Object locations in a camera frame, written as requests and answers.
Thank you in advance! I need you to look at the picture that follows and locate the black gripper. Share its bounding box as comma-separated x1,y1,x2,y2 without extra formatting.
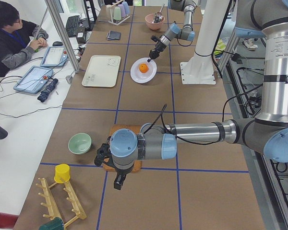
113,166,132,190
147,41,167,63

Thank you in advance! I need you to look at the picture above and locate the orange fruit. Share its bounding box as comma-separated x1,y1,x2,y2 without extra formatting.
138,63,149,73

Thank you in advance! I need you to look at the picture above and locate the white round plate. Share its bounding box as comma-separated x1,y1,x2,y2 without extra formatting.
131,57,157,83

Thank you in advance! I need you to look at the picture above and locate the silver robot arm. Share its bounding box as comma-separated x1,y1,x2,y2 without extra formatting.
147,0,197,62
107,0,288,190

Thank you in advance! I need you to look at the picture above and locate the cream bear serving tray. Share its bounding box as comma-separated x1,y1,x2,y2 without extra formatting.
82,55,121,88

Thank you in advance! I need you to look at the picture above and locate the wooden cutting board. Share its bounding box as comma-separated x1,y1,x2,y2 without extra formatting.
102,125,142,173

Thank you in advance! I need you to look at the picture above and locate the pink bowl with ice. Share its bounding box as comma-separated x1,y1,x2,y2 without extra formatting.
144,13,165,31

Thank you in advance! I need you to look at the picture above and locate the folded grey cloth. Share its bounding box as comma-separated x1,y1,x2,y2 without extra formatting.
107,30,121,41

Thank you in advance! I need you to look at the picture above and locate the metal ice scoop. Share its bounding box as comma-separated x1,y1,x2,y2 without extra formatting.
153,4,165,23

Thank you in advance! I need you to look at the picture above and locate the green ceramic bowl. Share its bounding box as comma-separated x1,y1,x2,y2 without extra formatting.
68,133,92,155

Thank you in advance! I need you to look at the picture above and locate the sage green cup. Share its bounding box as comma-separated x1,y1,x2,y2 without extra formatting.
113,6,121,20

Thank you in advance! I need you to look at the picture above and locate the blue cup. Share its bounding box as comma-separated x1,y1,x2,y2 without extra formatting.
122,1,130,15

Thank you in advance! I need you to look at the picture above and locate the purple cup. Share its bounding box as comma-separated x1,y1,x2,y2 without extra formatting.
118,4,126,18

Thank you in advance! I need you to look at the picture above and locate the yellow cup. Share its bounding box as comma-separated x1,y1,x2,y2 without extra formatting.
54,164,71,184

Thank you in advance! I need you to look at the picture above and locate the wooden mug tree rack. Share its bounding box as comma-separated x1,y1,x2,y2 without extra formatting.
36,177,87,230

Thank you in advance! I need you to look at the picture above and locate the dark green cup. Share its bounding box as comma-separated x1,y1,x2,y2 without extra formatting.
39,217,64,230

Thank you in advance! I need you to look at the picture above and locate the small metal cylinder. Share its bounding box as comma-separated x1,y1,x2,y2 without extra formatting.
65,75,72,84

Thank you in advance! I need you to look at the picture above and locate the black keyboard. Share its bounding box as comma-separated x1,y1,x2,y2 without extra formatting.
65,15,80,37

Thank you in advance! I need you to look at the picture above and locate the far teach pendant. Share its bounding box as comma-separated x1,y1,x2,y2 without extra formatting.
40,46,68,68

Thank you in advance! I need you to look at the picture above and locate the teach pendant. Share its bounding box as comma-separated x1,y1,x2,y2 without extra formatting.
13,66,53,94
40,46,68,68

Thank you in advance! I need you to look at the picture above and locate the black computer mouse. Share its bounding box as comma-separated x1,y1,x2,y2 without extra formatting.
52,41,63,46

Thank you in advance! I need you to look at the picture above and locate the folded navy umbrella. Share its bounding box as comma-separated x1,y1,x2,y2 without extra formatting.
37,79,59,103

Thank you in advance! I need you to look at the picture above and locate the near teach pendant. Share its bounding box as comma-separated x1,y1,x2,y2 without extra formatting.
13,66,53,94

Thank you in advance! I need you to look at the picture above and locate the red cylinder object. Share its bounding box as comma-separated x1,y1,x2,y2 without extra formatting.
0,212,19,230

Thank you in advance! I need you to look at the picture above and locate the seated person in black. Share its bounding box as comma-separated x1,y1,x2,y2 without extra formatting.
0,0,48,77

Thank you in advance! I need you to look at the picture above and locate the white wire cup rack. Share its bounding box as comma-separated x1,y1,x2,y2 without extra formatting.
108,15,130,25

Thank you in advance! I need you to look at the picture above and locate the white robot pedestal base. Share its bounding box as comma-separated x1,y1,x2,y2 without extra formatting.
180,0,230,85

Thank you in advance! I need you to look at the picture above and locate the aluminium frame post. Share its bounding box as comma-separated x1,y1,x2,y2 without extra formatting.
45,0,80,73

